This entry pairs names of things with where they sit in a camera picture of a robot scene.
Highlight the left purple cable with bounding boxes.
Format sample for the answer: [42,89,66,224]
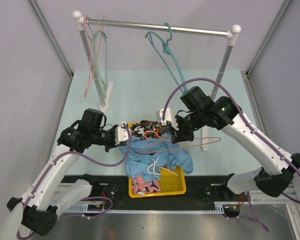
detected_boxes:
[16,122,133,240]

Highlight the camouflage orange black shorts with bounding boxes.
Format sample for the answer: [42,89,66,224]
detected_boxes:
[128,120,162,140]

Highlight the white and metal clothes rack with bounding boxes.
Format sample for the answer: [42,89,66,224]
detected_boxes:
[72,10,242,152]

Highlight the light blue shorts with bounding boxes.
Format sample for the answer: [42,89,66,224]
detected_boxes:
[119,136,194,181]

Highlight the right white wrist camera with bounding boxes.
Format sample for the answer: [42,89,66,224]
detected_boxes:
[156,107,179,131]

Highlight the pale green plastic hanger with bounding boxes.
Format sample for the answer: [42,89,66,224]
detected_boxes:
[92,29,108,99]

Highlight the yellow plastic bin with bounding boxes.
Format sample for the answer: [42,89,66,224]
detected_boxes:
[128,130,186,198]

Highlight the pink and navy shorts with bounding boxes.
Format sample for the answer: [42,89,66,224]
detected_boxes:
[131,175,162,196]

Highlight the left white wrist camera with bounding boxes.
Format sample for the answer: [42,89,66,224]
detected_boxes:
[114,121,130,146]

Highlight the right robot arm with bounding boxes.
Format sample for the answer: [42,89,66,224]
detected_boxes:
[170,86,300,201]

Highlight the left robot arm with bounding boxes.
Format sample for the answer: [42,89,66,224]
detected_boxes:
[0,108,132,240]

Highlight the purple cable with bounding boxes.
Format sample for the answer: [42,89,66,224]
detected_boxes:
[162,77,300,205]
[16,122,133,240]

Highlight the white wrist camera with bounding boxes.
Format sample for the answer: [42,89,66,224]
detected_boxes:
[156,107,179,131]
[114,121,130,146]

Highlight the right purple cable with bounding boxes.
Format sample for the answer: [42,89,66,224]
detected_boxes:
[162,77,300,205]

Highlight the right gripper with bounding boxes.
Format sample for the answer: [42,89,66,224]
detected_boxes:
[168,108,205,143]

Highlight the grey printed shorts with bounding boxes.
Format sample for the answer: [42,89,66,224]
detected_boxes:
[160,131,172,142]

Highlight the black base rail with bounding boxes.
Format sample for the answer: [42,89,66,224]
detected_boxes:
[29,174,296,215]

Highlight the teal plastic hanger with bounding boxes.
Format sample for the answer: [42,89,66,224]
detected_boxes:
[144,22,189,92]

